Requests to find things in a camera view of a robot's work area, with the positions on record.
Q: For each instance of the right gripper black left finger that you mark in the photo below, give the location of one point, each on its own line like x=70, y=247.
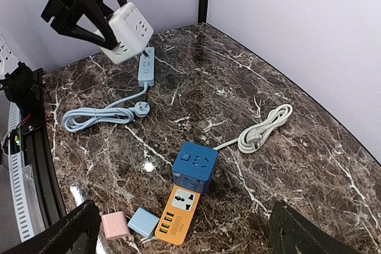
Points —
x=77, y=232

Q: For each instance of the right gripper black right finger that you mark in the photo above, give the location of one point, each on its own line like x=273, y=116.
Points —
x=291, y=232

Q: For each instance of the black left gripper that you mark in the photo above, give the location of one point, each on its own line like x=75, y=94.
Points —
x=85, y=20

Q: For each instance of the white cube socket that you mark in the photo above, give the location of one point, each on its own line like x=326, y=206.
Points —
x=132, y=32

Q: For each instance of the light blue charger plug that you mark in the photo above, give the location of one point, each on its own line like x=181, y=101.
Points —
x=143, y=222

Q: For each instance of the orange power strip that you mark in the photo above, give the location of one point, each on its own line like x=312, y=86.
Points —
x=177, y=216

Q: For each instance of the dark blue cube socket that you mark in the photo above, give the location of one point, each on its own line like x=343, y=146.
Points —
x=194, y=167

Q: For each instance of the pink charger plug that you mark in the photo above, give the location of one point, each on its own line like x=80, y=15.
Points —
x=115, y=225

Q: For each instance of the grey-blue power strip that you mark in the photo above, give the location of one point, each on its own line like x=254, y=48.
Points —
x=146, y=68

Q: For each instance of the light blue slotted cable duct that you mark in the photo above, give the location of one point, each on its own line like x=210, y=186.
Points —
x=16, y=165

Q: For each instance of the black front table rail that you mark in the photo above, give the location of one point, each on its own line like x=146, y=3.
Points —
x=37, y=153

